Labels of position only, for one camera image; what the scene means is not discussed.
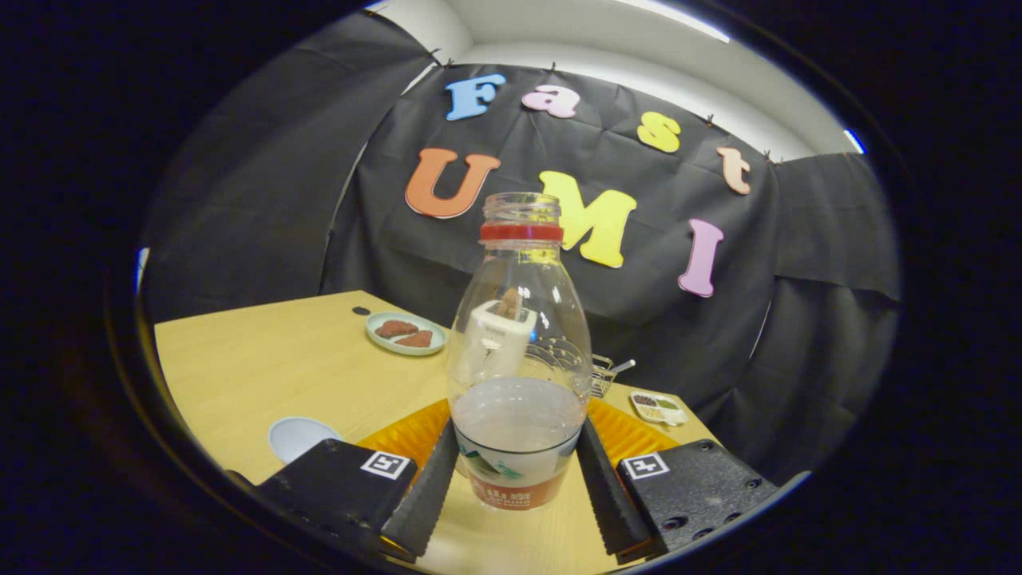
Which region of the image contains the pale green plate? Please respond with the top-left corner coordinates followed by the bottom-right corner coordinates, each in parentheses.
top-left (365, 311), bottom-right (449, 357)

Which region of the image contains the white cup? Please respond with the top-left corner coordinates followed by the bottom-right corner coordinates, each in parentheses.
top-left (267, 416), bottom-right (343, 466)

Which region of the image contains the wooden table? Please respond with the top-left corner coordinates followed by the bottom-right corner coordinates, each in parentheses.
top-left (152, 290), bottom-right (719, 575)

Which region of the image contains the clear plastic juice bottle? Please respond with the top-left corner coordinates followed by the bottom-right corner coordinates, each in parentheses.
top-left (446, 192), bottom-right (592, 510)

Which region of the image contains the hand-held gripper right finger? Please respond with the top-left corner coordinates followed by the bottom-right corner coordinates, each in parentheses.
top-left (575, 398), bottom-right (782, 565)

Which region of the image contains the metal wire basket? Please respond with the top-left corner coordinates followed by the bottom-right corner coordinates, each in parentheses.
top-left (589, 354), bottom-right (617, 399)

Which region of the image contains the long ceiling light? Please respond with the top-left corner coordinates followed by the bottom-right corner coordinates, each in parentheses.
top-left (615, 0), bottom-right (731, 44)

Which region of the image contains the white toaster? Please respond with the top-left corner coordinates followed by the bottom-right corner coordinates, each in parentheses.
top-left (467, 299), bottom-right (537, 380)

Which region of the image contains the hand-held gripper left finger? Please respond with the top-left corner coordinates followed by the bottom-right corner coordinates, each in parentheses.
top-left (228, 398), bottom-right (460, 560)

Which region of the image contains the white compartment tray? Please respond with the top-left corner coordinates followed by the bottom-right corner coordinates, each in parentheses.
top-left (629, 390), bottom-right (689, 427)

